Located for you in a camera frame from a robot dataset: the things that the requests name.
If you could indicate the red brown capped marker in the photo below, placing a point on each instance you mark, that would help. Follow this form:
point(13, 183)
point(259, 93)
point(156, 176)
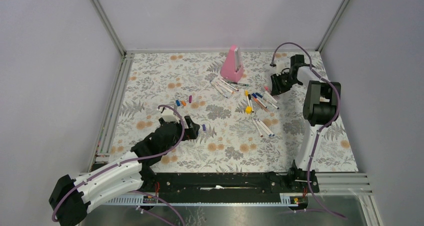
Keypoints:
point(257, 127)

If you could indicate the dark green marker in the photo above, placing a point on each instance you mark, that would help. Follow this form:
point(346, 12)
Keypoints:
point(237, 83)

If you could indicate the magenta capped white marker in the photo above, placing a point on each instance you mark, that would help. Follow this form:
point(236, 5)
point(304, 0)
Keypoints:
point(229, 84)

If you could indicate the dark blue capped marker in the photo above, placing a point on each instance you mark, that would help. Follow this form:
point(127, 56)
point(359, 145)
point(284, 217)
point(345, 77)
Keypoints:
point(266, 100)

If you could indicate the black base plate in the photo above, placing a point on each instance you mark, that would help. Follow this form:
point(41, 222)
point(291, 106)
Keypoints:
point(251, 187)

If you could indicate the orange brown marker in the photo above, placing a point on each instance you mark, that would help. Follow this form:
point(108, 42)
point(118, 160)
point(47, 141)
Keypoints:
point(259, 102)

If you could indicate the pink metronome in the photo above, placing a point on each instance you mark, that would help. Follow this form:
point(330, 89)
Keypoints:
point(232, 68)

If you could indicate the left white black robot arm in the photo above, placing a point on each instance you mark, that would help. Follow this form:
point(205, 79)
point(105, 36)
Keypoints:
point(72, 199)

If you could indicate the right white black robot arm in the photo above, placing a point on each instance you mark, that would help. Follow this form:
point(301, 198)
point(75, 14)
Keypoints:
point(320, 109)

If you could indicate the pink translucent marker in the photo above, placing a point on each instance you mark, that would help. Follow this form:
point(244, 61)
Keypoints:
point(266, 90)

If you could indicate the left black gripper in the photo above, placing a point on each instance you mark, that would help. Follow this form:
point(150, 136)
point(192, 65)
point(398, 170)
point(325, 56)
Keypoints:
point(191, 133)

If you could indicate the purple capped white marker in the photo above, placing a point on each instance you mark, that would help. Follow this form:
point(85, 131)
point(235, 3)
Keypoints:
point(266, 128)

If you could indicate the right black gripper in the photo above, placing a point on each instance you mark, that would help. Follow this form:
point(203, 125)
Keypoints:
point(276, 88)

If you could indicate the blue capped white marker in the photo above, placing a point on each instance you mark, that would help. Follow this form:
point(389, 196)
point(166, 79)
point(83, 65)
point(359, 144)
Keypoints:
point(218, 89)

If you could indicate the yellow cube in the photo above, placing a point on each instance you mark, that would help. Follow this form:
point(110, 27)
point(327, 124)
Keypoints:
point(248, 110)

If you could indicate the floral table mat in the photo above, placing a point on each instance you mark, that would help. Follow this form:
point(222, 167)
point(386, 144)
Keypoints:
point(231, 142)

